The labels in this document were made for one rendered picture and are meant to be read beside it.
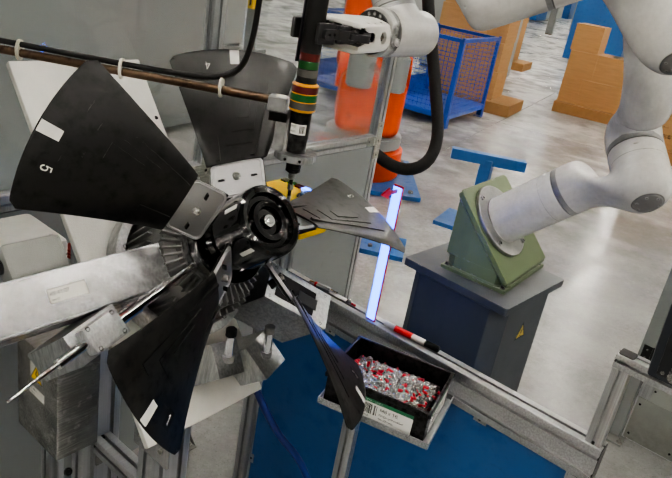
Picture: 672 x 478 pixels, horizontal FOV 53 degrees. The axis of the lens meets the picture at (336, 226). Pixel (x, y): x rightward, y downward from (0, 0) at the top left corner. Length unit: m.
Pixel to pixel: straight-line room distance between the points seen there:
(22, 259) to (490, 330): 1.07
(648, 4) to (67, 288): 1.00
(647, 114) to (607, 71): 8.84
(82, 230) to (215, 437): 1.42
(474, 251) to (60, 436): 1.00
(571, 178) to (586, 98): 8.73
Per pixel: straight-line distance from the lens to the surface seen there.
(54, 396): 1.41
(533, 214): 1.66
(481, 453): 1.55
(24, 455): 2.11
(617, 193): 1.54
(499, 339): 1.71
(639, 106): 1.43
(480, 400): 1.47
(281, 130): 1.11
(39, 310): 1.02
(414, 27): 1.25
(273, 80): 1.24
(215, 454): 2.44
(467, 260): 1.71
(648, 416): 3.01
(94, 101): 0.99
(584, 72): 10.31
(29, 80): 1.29
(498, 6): 1.21
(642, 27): 1.24
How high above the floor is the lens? 1.63
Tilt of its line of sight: 22 degrees down
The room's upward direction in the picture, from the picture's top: 10 degrees clockwise
